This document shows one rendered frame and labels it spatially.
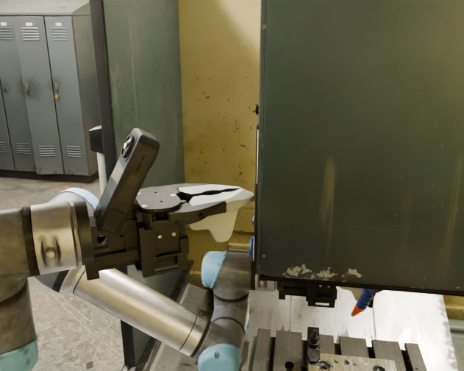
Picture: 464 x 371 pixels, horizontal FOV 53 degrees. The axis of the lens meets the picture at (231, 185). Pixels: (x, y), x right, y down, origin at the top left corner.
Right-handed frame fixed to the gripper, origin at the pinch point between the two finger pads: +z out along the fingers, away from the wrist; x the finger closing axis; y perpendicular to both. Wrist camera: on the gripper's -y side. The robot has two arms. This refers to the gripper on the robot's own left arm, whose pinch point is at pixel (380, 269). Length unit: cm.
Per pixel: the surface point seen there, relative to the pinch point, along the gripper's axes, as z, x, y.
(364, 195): -8.9, 32.5, -27.8
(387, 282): -5.2, 32.4, -16.7
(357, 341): 3, -41, 49
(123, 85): -65, -39, -30
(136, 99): -65, -48, -25
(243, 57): -39, -100, -32
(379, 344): 10, -41, 49
